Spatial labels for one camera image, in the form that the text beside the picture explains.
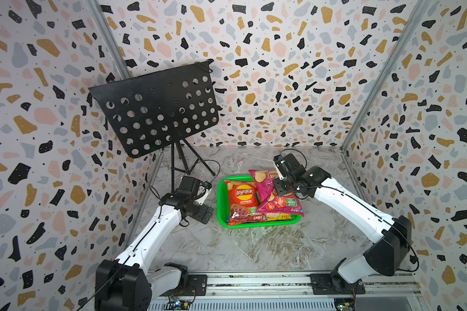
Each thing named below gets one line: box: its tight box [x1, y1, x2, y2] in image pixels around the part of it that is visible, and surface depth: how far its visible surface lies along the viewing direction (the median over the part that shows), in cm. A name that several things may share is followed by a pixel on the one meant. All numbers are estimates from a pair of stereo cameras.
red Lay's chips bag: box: [224, 180, 267, 227], surface depth 83 cm
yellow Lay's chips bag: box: [265, 212, 293, 221], surface depth 88 cm
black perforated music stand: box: [88, 58, 220, 195], surface depth 72 cm
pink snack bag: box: [248, 169, 305, 218], surface depth 82 cm
